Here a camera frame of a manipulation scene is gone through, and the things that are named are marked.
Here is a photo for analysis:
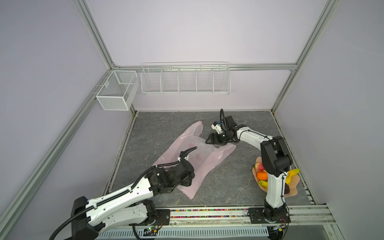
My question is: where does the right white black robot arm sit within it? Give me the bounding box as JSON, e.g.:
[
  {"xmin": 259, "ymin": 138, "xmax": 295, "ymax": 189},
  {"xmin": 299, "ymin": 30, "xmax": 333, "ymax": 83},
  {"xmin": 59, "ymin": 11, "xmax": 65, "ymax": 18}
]
[{"xmin": 206, "ymin": 110, "xmax": 293, "ymax": 222}]

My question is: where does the dark purple plum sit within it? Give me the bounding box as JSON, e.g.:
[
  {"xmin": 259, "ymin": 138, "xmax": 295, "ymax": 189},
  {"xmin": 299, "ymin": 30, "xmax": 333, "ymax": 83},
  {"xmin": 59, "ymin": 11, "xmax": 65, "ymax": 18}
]
[{"xmin": 284, "ymin": 183, "xmax": 291, "ymax": 195}]

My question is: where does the small white mesh basket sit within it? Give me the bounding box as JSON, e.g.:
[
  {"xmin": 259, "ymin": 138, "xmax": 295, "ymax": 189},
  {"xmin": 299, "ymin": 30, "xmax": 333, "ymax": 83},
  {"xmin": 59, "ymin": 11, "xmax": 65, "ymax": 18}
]
[{"xmin": 96, "ymin": 70, "xmax": 140, "ymax": 111}]

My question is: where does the pink plastic bag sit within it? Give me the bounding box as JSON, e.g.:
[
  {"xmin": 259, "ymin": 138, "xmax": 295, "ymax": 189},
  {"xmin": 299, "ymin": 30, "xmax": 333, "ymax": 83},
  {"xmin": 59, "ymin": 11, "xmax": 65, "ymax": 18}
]
[{"xmin": 154, "ymin": 121, "xmax": 236, "ymax": 199}]

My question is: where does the beige wavy fruit plate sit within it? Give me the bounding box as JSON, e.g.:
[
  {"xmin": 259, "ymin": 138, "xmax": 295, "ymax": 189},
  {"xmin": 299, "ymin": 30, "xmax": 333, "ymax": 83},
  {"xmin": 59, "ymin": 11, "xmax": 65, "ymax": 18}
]
[{"xmin": 253, "ymin": 157, "xmax": 300, "ymax": 197}]

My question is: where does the aluminium mounting rail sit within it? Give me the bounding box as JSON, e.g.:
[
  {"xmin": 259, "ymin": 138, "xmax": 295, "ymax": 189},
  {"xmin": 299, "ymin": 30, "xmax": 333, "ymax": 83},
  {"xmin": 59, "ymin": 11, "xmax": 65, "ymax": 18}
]
[{"xmin": 80, "ymin": 204, "xmax": 337, "ymax": 230}]

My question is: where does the yellow banana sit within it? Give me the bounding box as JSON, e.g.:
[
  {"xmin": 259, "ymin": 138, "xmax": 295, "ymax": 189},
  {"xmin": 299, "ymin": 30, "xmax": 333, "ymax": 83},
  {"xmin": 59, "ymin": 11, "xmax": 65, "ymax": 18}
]
[
  {"xmin": 258, "ymin": 180, "xmax": 268, "ymax": 188},
  {"xmin": 286, "ymin": 169, "xmax": 300, "ymax": 185}
]

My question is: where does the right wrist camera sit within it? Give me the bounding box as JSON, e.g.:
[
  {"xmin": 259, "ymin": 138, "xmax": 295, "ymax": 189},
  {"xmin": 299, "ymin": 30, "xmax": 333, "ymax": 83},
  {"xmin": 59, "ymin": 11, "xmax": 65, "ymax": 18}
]
[{"xmin": 211, "ymin": 122, "xmax": 225, "ymax": 134}]

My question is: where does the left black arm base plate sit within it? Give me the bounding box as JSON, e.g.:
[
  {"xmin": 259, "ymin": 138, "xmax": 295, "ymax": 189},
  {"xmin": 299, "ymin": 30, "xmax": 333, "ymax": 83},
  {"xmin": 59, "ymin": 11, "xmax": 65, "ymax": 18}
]
[{"xmin": 135, "ymin": 209, "xmax": 171, "ymax": 226}]

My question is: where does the orange fruit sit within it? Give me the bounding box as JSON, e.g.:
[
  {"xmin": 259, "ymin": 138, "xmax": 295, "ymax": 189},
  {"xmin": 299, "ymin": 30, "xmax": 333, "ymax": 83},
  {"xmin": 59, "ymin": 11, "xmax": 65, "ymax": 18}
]
[{"xmin": 257, "ymin": 171, "xmax": 268, "ymax": 181}]

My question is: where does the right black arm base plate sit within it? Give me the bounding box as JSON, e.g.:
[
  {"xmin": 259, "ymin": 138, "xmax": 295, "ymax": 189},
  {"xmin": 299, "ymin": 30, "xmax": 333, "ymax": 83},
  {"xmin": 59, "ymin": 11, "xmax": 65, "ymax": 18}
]
[{"xmin": 247, "ymin": 207, "xmax": 291, "ymax": 224}]

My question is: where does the red strawberry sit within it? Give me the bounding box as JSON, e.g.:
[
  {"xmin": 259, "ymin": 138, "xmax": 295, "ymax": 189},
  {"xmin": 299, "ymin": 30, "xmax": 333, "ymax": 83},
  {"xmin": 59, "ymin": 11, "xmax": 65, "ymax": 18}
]
[{"xmin": 255, "ymin": 162, "xmax": 265, "ymax": 172}]

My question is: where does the long white wire basket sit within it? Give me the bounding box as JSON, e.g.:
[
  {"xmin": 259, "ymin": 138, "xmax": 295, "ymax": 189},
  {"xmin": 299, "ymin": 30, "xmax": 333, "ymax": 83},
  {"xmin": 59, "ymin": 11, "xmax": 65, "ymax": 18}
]
[{"xmin": 141, "ymin": 62, "xmax": 232, "ymax": 95}]

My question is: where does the white vent grille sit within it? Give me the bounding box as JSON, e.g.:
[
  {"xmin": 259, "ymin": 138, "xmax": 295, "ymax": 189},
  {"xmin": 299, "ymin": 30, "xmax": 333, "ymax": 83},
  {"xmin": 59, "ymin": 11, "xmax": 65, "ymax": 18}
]
[{"xmin": 97, "ymin": 227, "xmax": 269, "ymax": 240}]

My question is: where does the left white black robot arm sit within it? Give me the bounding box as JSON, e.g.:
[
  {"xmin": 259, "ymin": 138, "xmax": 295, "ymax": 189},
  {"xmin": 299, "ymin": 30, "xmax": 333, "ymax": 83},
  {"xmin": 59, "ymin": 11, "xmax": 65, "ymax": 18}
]
[{"xmin": 50, "ymin": 147, "xmax": 197, "ymax": 240}]

